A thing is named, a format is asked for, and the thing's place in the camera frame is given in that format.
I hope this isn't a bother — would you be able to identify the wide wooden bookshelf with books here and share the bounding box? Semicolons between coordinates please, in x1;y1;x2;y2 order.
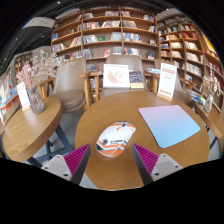
50;6;158;66

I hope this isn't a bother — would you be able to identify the white orange patterned computer mouse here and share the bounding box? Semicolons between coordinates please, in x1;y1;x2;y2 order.
95;121;137;158

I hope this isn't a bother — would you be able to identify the white red table sign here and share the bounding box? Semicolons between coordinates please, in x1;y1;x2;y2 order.
156;62;178;102

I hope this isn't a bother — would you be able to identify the beige upholstered wooden armchair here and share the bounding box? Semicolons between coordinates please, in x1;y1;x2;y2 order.
78;54;156;108
153;59;193;104
38;57;91;114

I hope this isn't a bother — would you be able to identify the small white orange sign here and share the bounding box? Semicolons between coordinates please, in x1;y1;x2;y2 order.
15;81;32;112

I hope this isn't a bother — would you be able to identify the white hanging ceiling sign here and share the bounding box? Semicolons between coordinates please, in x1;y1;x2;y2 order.
21;16;56;29

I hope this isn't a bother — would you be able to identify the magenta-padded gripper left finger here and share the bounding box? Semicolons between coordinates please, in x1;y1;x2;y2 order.
40;143;92;186

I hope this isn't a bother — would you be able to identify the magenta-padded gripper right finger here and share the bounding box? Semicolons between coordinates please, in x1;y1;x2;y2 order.
131;143;184;186

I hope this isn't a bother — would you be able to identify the stack of magazines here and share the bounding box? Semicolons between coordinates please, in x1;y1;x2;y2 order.
186;89;207;106

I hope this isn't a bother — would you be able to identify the glass vase with pink flowers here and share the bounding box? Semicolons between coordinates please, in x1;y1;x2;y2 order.
14;49;76;116

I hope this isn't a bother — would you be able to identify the dark cover book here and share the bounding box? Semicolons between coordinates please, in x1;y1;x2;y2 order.
128;70;145;90

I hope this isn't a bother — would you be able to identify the pink blue gradient mouse pad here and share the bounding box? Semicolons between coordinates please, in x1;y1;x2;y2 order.
137;104;202;150

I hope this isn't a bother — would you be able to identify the white picture with pink drawing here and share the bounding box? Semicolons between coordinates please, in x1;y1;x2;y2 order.
102;63;131;90

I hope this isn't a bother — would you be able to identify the round wooden side table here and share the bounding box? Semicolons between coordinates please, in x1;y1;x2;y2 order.
191;99;224;156
2;96;74;168

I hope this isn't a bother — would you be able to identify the small distant wooden bookshelf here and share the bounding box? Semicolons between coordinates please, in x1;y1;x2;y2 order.
13;51;34;76

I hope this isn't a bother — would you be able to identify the angled wooden bookshelf with books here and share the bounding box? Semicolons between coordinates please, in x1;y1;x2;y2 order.
156;13;224;111

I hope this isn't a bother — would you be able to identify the glass vase with pale flowers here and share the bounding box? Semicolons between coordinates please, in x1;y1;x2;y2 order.
201;64;223;115

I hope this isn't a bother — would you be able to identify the orange display table with books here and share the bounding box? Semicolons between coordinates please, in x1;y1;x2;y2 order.
0;71;19;111

